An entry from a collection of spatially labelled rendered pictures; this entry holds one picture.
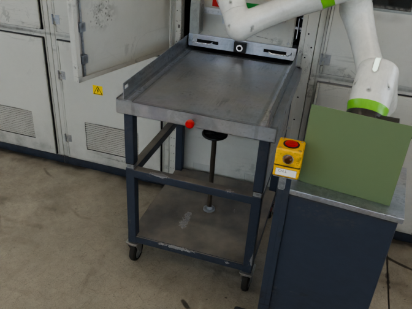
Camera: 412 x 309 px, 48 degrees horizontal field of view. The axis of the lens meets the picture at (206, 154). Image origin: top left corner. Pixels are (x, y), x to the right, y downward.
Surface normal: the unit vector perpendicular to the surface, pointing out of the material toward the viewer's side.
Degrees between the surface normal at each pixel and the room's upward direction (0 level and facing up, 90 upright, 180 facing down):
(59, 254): 0
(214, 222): 0
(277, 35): 90
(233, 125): 90
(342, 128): 90
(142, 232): 0
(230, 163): 90
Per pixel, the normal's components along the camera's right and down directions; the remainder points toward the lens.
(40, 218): 0.06, -0.86
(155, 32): 0.81, 0.33
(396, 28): -0.30, 0.47
